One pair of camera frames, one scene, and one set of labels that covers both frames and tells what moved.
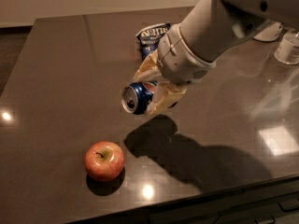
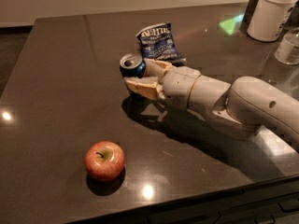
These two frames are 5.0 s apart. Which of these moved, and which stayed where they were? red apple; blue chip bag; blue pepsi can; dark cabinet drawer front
Moved: blue pepsi can
Stayed: red apple; dark cabinet drawer front; blue chip bag
